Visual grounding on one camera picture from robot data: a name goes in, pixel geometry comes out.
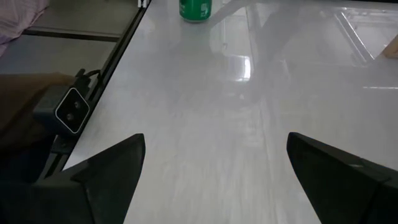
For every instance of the pink cloth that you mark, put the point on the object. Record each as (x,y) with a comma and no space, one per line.
(15,18)

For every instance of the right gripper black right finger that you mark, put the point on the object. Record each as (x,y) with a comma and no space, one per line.
(342,193)

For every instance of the grey table-level camera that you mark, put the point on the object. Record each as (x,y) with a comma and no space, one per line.
(72,110)

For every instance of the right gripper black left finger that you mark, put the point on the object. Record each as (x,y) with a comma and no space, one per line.
(109,186)

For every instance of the white frame bracket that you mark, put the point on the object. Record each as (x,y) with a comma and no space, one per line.
(142,3)

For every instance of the green Sprite can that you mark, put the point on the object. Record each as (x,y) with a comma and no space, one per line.
(195,11)

